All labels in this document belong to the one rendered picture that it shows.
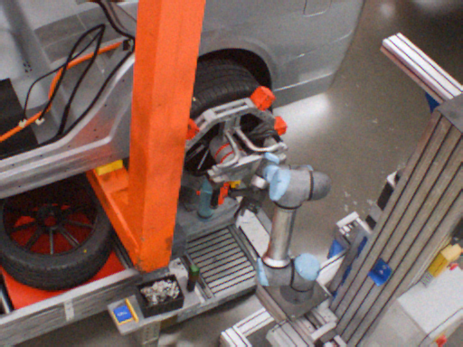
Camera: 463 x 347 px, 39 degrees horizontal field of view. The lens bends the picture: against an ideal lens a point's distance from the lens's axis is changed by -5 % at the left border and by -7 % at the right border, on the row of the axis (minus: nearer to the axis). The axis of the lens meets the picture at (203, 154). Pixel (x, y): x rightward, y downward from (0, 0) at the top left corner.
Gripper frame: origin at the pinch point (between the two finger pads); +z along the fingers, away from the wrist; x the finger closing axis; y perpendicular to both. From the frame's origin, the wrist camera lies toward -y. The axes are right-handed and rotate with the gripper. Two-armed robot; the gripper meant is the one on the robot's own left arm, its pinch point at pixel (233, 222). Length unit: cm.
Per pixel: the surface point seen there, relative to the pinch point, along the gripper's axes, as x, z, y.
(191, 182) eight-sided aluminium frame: 33.4, -1.3, -21.2
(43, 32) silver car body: 67, -35, -124
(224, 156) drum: 21.8, -21.8, -13.5
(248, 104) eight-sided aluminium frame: 20, -49, -15
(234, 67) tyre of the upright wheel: 36, -61, -26
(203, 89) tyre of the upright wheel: 19, -47, -37
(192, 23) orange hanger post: -78, -75, -57
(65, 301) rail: 5, 73, -56
